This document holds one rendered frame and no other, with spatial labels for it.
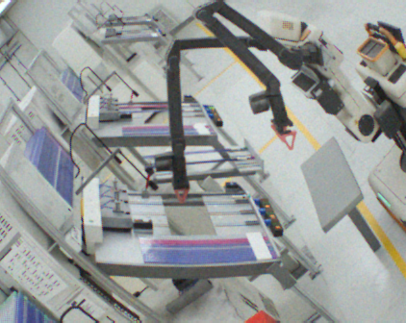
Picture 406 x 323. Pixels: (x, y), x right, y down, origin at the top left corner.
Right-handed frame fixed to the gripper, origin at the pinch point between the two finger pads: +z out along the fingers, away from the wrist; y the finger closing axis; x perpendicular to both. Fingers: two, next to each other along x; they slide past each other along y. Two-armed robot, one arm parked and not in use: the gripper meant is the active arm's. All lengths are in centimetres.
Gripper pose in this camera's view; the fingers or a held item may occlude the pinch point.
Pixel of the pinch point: (182, 200)
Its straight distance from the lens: 295.4
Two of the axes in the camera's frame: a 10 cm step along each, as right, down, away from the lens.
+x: 9.9, -1.1, 1.2
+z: 0.6, 9.3, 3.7
